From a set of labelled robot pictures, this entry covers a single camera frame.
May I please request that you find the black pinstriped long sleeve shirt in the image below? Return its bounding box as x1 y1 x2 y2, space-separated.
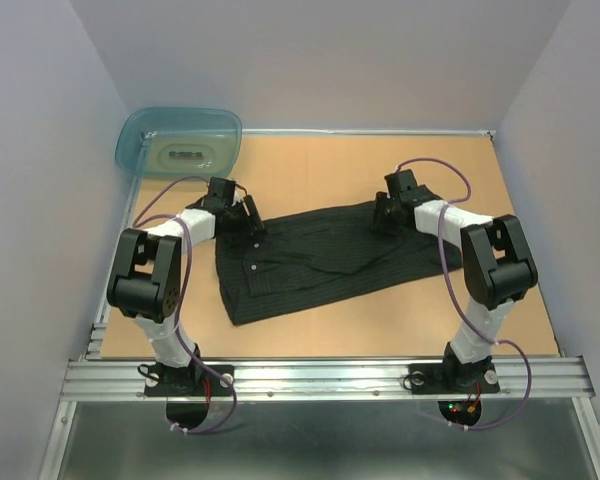
215 202 462 326

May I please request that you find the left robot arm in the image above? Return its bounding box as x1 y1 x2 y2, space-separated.
106 177 265 397

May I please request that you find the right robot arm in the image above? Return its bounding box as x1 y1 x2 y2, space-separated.
373 170 538 395

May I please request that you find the blue transparent plastic bin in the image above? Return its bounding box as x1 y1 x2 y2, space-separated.
115 107 242 180

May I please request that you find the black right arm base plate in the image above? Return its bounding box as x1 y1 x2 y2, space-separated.
408 362 500 395

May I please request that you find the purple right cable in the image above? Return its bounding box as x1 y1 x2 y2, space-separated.
394 158 534 430

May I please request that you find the purple cable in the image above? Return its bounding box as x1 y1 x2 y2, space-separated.
132 175 239 435
394 158 534 430

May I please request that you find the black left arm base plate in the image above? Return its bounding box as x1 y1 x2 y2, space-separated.
137 363 235 398

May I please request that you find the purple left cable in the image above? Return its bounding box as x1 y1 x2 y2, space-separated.
132 175 239 435

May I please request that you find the aluminium front rail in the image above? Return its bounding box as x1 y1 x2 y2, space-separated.
60 356 595 402

